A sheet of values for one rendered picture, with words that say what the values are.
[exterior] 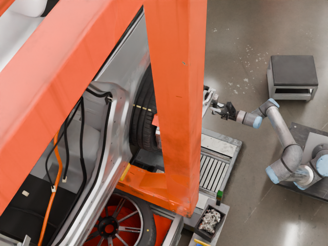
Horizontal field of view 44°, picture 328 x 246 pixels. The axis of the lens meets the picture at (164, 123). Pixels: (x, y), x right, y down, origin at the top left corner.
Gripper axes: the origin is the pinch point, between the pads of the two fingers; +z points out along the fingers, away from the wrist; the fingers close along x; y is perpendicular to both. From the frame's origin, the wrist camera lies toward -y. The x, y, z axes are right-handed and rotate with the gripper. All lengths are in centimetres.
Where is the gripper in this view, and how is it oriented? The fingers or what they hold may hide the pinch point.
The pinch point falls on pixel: (212, 105)
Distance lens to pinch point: 296.4
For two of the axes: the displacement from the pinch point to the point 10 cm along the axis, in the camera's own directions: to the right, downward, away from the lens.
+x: 4.1, -7.8, 4.6
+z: -9.1, -3.2, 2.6
